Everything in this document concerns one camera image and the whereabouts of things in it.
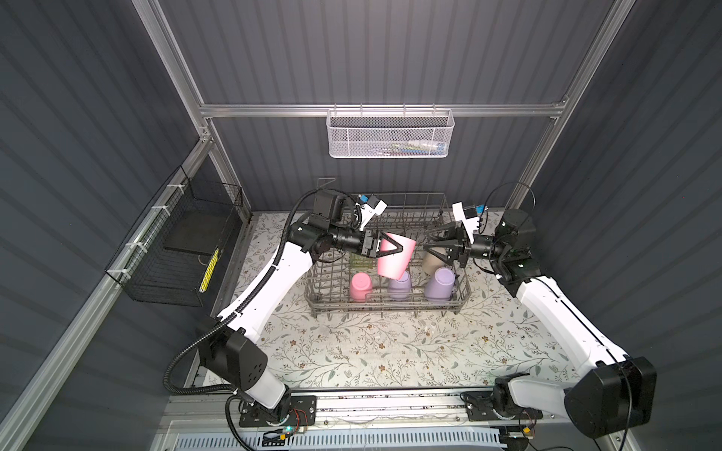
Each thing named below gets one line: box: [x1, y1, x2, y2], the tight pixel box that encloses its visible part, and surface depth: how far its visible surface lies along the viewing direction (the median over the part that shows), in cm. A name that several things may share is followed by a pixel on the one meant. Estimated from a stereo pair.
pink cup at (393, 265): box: [376, 232, 417, 280], surface depth 66 cm
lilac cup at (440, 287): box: [423, 266, 456, 302], surface depth 84 cm
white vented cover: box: [172, 430, 509, 451], surface depth 72 cm
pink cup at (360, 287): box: [349, 272, 373, 303], surface depth 86 cm
